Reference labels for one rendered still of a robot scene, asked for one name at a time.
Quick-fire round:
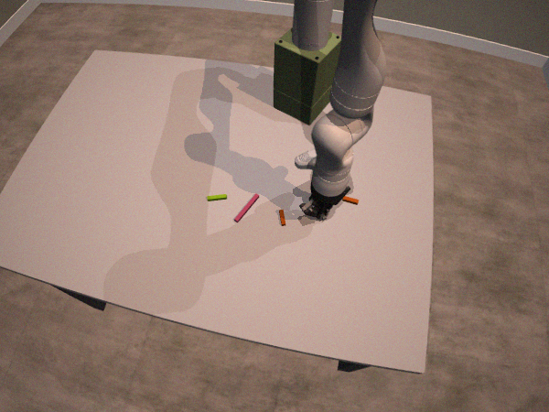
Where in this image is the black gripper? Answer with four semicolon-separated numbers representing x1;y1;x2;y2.
299;180;350;220

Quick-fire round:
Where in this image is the pink long rod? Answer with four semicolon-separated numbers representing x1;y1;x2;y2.
234;194;259;222

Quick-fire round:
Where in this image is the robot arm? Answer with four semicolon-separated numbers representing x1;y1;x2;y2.
292;0;386;197

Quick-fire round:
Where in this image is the lime green rod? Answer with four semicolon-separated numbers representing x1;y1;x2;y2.
207;194;227;201

